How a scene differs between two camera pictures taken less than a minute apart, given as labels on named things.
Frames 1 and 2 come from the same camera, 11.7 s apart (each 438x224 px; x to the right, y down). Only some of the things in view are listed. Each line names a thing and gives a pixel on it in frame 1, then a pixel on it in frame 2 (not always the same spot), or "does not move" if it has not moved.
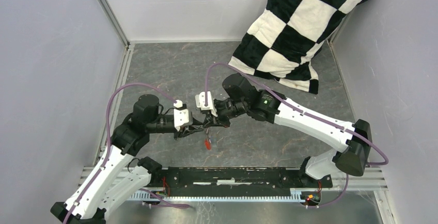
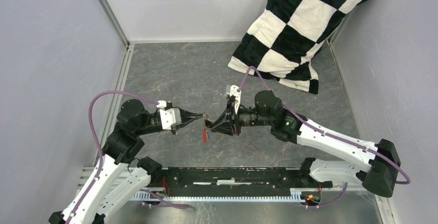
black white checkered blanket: [285, 39] does not move
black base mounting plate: [238, 179] does not move
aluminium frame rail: [108, 10] does not move
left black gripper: [185, 130] to [186, 117]
